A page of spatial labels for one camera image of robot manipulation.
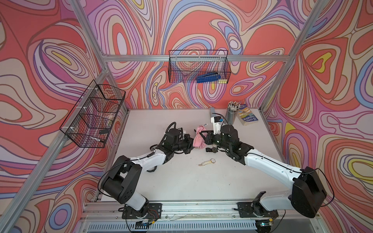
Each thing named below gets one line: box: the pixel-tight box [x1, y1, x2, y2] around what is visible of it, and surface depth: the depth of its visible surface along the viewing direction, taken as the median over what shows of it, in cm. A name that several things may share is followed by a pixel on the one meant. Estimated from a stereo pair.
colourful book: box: [237, 104, 259, 126], surface depth 113 cm
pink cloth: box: [192, 124, 207, 150], surface depth 78 cm
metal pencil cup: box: [224, 100, 241, 126], surface depth 101 cm
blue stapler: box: [196, 72, 221, 84], surface depth 89 cm
